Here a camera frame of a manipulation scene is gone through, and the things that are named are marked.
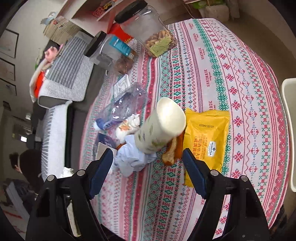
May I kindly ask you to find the dark blue small packet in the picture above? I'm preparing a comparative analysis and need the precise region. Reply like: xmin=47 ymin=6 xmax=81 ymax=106
xmin=97 ymin=133 xmax=118 ymax=150

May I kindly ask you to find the yellow snack packet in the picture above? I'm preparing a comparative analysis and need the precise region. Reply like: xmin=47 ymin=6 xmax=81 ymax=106
xmin=183 ymin=108 xmax=230 ymax=188

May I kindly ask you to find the grey flat card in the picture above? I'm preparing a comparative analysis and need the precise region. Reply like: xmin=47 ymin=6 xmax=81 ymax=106
xmin=96 ymin=142 xmax=109 ymax=160

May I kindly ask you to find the pink plush toy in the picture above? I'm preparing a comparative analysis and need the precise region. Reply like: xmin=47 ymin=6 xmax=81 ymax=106
xmin=44 ymin=45 xmax=63 ymax=62

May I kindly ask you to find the small nut jar teal label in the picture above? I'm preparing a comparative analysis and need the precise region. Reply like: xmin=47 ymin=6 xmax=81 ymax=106
xmin=84 ymin=31 xmax=137 ymax=75

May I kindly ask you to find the white bookshelf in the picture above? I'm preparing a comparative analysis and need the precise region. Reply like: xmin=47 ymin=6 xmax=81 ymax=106
xmin=55 ymin=0 xmax=125 ymax=21

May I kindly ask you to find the orange plush toy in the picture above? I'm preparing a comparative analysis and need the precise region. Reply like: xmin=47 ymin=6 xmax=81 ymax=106
xmin=35 ymin=71 xmax=47 ymax=96

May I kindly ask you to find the patterned red green tablecloth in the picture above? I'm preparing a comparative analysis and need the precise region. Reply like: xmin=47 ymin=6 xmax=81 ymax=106
xmin=79 ymin=19 xmax=290 ymax=241

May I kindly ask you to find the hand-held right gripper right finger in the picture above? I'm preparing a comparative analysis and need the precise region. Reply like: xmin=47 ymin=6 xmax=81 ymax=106
xmin=183 ymin=148 xmax=271 ymax=241

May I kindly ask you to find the white plastic bag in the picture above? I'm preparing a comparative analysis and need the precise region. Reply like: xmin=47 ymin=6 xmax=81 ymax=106
xmin=203 ymin=5 xmax=241 ymax=22

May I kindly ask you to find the red box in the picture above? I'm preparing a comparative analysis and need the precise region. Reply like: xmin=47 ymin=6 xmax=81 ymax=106
xmin=107 ymin=23 xmax=133 ymax=44

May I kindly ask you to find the grey sofa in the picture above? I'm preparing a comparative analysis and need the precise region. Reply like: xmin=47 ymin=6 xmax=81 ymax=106
xmin=30 ymin=30 xmax=97 ymax=186

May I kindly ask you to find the framed wall picture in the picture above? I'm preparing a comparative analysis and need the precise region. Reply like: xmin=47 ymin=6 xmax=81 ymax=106
xmin=0 ymin=58 xmax=15 ymax=81
xmin=0 ymin=79 xmax=17 ymax=96
xmin=0 ymin=29 xmax=19 ymax=58

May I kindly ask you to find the stack of papers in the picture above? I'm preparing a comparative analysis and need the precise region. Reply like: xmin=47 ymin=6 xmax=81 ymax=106
xmin=44 ymin=16 xmax=81 ymax=44

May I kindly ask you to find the large nut jar black lid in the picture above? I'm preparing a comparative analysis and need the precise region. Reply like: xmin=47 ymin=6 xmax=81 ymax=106
xmin=115 ymin=0 xmax=178 ymax=58

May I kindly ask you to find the pale blue paper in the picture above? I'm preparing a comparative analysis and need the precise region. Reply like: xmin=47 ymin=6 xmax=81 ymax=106
xmin=114 ymin=134 xmax=158 ymax=178

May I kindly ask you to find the green tissue pack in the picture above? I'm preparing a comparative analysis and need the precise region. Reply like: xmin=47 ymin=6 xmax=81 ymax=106
xmin=185 ymin=0 xmax=226 ymax=10

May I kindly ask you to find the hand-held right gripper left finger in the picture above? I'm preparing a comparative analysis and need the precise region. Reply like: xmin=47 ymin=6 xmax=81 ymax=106
xmin=25 ymin=148 xmax=114 ymax=241

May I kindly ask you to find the white chair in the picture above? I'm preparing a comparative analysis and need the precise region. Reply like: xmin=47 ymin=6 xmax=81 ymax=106
xmin=281 ymin=78 xmax=296 ymax=193

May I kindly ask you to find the crushed clear plastic bottle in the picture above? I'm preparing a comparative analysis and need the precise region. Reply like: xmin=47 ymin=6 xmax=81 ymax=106
xmin=94 ymin=82 xmax=149 ymax=131

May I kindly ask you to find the orange peel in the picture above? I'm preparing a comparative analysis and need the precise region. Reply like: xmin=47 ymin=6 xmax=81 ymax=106
xmin=162 ymin=131 xmax=185 ymax=166

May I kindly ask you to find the white paper cup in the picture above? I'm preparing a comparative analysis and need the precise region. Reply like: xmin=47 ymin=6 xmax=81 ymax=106
xmin=134 ymin=97 xmax=186 ymax=154

